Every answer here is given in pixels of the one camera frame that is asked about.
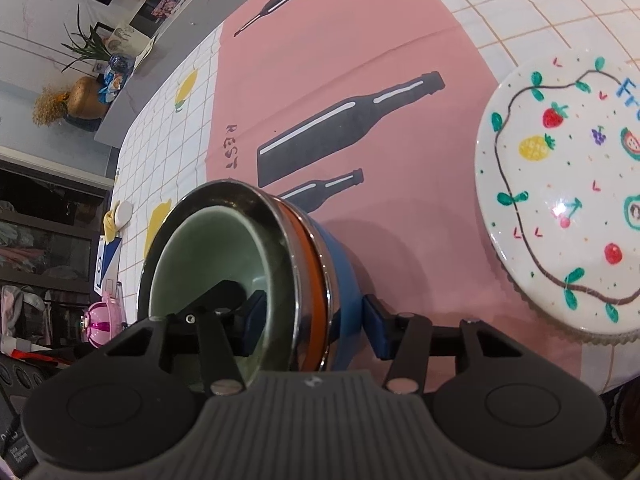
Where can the dark clothes shelf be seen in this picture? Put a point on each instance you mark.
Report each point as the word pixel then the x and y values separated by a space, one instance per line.
pixel 45 240

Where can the blue and white box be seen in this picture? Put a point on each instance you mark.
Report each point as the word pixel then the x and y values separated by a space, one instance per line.
pixel 107 265

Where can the white round puck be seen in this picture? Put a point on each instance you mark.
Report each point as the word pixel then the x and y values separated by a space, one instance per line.
pixel 123 214

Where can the gold vase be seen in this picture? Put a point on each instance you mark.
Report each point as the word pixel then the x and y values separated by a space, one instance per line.
pixel 87 97

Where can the pink and white printed tablecloth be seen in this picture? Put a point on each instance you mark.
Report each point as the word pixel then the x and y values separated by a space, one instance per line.
pixel 400 110

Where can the white printed card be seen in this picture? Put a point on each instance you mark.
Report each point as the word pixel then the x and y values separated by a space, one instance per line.
pixel 127 39

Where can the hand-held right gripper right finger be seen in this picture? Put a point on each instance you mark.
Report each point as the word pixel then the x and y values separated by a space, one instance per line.
pixel 377 330

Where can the dried flower bunch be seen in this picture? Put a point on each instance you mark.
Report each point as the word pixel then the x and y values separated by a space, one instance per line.
pixel 50 107

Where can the pink toy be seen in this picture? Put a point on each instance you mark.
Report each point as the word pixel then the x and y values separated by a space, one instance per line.
pixel 102 320

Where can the white fruit-print plate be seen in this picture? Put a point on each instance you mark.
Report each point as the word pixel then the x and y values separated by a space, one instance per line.
pixel 560 160

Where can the spiky green plant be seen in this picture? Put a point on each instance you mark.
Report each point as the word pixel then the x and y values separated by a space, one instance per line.
pixel 87 45

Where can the blue printed package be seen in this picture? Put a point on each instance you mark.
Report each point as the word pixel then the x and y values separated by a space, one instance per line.
pixel 115 77

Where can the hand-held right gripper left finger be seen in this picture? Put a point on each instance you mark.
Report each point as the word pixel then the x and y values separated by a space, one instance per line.
pixel 252 320

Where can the yellow cloth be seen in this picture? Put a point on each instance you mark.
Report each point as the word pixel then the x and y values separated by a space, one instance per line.
pixel 109 227

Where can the stack of nested bowls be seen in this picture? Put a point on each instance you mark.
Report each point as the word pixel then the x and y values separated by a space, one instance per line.
pixel 340 270

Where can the green bowl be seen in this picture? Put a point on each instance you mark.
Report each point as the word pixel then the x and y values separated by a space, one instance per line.
pixel 210 245

